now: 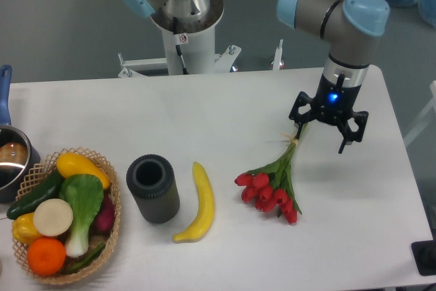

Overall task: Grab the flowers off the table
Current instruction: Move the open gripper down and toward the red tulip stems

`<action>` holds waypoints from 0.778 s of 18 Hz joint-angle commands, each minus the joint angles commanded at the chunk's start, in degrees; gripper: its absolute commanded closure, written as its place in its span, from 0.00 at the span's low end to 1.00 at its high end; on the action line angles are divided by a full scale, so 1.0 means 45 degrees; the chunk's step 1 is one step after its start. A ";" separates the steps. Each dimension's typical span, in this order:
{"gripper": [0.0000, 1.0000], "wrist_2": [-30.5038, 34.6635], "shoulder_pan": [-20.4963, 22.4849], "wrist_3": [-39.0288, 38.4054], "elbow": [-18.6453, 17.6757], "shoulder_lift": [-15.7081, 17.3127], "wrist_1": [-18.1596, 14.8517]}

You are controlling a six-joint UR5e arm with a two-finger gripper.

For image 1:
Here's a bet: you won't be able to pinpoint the orange fruit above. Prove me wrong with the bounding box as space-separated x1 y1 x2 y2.
27 237 66 276

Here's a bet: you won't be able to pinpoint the white frame at right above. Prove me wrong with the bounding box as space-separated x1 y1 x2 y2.
403 81 435 147

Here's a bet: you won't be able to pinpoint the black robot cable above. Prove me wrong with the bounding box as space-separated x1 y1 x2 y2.
171 16 189 76

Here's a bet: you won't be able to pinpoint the yellow squash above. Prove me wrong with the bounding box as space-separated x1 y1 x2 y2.
56 153 111 189

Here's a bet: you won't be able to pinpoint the dark green cucumber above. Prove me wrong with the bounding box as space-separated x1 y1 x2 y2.
6 169 65 220

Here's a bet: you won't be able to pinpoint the yellow bell pepper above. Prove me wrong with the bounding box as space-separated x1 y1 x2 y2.
12 213 42 245

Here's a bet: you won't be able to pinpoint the green bok choy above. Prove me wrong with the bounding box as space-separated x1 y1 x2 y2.
59 174 104 258

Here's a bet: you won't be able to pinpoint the woven wicker basket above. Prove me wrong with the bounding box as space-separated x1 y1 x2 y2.
12 147 121 286

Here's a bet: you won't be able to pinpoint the green chili pepper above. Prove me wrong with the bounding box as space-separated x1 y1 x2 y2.
63 243 106 275

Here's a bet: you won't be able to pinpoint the red tulip bouquet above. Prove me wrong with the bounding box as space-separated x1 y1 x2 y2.
234 124 307 225

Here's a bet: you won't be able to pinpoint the dark grey ribbed vase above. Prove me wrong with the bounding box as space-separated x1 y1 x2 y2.
126 154 180 224

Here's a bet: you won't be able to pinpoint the purple sweet potato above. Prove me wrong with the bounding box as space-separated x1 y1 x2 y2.
94 194 115 233

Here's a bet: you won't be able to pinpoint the blue handled saucepan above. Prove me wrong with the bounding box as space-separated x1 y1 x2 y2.
1 65 40 204

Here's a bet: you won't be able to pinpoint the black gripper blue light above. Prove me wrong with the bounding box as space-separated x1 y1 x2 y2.
288 72 370 155

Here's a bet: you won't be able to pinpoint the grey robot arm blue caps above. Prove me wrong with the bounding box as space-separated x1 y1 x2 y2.
122 0 390 145

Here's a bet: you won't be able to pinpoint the black device at table edge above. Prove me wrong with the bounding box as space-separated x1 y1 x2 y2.
411 240 435 276

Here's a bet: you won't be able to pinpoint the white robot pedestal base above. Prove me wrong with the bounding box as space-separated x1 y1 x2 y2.
118 0 241 78

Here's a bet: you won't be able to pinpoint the yellow banana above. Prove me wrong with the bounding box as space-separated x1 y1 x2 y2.
172 162 215 243

